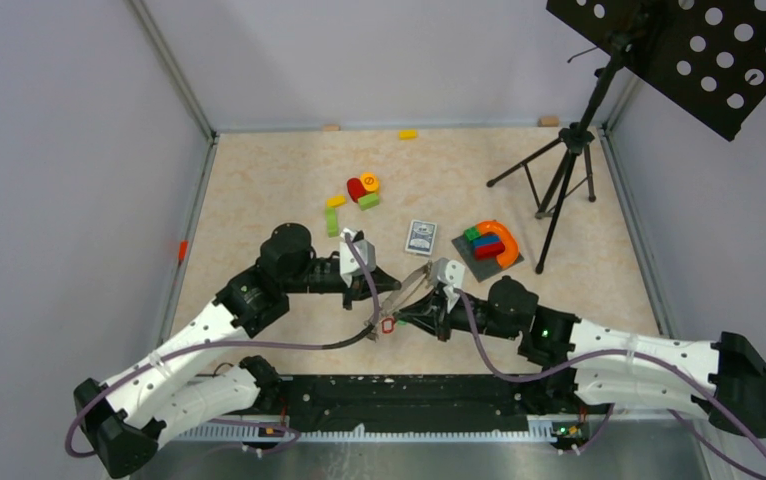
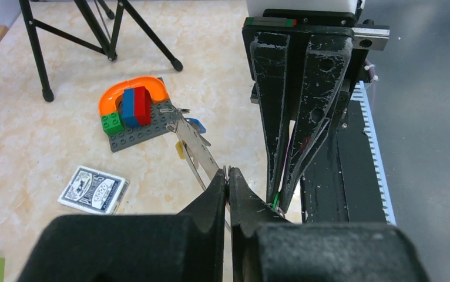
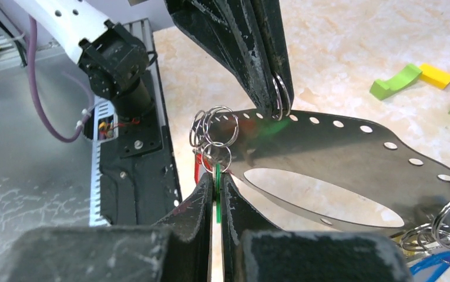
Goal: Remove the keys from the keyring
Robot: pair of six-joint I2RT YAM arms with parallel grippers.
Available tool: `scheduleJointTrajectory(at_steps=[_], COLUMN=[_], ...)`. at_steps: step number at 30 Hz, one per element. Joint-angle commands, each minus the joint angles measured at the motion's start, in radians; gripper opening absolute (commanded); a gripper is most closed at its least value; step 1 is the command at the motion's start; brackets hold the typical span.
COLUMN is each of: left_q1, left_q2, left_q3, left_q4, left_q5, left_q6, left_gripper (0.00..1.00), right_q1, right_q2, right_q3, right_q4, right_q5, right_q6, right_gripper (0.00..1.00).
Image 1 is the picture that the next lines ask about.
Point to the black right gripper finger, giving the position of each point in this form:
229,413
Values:
427,323
425,307

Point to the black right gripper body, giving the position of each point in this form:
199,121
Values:
456,319

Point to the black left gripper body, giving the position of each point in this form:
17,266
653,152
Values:
355,292

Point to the perforated metal keyring plate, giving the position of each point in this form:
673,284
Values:
414,282

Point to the red key tag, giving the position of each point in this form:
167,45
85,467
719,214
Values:
388,325

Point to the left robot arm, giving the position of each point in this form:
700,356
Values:
127,418

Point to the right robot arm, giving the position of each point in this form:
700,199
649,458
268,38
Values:
722,381

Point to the playing card deck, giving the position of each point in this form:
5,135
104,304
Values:
421,237

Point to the grey lego baseplate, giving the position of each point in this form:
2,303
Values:
480,269

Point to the red lego brick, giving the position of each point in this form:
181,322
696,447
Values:
488,250

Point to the green rectangular block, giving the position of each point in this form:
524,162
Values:
368,201

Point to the green lego brick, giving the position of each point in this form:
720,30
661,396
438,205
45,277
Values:
471,234

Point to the blue lego brick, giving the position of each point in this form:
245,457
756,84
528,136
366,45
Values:
485,240

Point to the orange curved lego tube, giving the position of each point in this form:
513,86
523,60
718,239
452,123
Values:
511,249

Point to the yellow rectangular block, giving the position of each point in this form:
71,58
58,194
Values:
336,201

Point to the red cylinder block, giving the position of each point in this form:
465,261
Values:
356,189

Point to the orange round block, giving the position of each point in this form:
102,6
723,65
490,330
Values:
370,182

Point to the yellow block at far edge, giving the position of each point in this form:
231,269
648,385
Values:
408,134

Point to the black tripod stand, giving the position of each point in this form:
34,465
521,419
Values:
576,138

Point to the black perforated panel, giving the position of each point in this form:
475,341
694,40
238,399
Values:
708,57

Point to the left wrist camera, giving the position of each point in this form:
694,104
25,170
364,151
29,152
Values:
356,254

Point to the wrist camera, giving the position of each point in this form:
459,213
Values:
356,254
448,275

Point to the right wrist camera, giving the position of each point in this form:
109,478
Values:
448,275

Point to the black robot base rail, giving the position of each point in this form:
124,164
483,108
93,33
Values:
401,403

